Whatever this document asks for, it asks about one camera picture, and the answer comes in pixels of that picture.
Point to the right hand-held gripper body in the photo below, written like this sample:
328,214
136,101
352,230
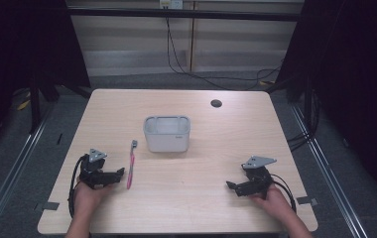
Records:
257,180

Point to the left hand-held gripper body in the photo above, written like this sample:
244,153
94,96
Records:
92,173

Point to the pink toothbrush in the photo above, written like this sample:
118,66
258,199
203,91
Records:
131,165

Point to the grey plastic container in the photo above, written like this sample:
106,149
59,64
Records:
166,137

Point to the person's left hand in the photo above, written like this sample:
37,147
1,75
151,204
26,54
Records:
87,198

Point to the person's right hand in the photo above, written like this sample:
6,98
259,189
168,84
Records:
274,201

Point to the grey tape strip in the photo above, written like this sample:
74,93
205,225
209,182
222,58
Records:
49,206
306,200

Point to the black metal stand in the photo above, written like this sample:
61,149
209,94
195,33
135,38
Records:
36,102

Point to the yellow floor tape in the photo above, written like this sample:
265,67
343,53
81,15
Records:
24,104

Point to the black curtain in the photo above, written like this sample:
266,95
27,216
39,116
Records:
351,72
18,49

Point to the metal floor rail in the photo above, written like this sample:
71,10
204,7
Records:
8,175
328,175

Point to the black horizontal frame bar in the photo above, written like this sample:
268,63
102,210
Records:
183,14

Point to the white wall socket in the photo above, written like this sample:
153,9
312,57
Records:
171,4

